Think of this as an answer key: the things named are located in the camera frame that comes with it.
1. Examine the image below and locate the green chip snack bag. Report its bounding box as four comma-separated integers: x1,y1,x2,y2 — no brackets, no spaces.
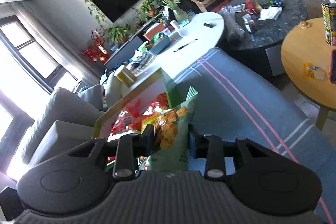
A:
142,87,198,172

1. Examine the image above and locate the red round-label snack bag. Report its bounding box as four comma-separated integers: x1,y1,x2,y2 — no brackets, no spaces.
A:
110,100,142,135

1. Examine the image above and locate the yellow red barcode snack bag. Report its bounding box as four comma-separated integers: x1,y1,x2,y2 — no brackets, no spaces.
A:
141,110,169,134

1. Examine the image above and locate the green open cardboard box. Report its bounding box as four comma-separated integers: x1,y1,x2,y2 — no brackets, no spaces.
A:
92,69,198,171

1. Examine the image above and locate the grey sofa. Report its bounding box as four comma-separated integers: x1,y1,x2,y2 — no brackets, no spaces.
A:
17,88,103,164

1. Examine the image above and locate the yellow cylindrical canister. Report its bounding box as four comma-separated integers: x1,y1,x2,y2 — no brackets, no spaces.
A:
114,65,137,87

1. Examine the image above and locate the red berry decoration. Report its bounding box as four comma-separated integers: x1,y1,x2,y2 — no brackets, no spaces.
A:
82,26,109,63

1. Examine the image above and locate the blue plastic tray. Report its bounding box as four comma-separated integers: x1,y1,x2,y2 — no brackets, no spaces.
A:
149,36,170,55

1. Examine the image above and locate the white oval coffee table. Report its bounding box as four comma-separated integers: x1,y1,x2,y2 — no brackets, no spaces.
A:
133,12,224,79

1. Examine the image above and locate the black remote control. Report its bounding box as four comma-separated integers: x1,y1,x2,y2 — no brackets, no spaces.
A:
204,23,214,28

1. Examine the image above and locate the small yellow packet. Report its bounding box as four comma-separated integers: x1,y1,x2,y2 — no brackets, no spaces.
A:
303,63,329,81

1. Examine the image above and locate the round wooden side table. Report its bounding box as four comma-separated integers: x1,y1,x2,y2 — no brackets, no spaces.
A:
281,18,335,130

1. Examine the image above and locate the spider plant in glass vase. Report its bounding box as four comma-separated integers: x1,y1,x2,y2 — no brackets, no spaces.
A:
159,0,189,22

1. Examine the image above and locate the dark round marble table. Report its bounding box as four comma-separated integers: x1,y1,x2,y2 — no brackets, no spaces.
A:
220,0,308,78

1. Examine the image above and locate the smartphone in red case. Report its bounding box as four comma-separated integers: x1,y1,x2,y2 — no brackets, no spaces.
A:
329,50,336,84

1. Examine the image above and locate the black yellow drink can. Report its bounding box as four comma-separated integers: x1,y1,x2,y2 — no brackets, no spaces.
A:
321,0,336,46

